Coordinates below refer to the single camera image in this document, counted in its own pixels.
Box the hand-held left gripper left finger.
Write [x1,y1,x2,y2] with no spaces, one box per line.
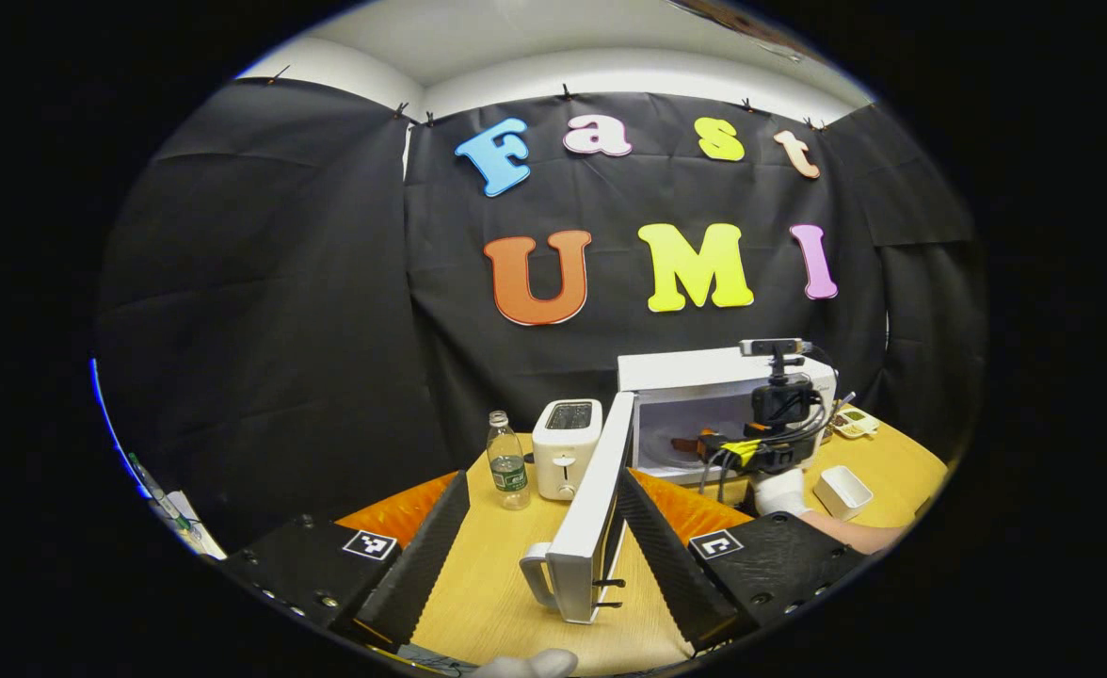
[219,469,472,651]

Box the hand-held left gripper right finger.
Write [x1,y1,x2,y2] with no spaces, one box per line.
[617,468,870,653]

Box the white microwave oven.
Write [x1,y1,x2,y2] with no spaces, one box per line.
[519,347,839,624]

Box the white divided snack dish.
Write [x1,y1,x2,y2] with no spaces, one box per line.
[831,405,880,441]

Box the white rectangular dish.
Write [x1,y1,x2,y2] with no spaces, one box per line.
[812,465,874,522]

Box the clear plastic water bottle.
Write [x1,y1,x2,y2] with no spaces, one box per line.
[487,411,533,511]

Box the white toaster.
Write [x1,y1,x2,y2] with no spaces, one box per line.
[532,398,603,501]

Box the black backdrop cloth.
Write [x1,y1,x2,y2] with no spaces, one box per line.
[92,77,987,557]

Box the gripper cable bundle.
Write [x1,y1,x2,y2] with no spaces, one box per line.
[701,435,773,506]

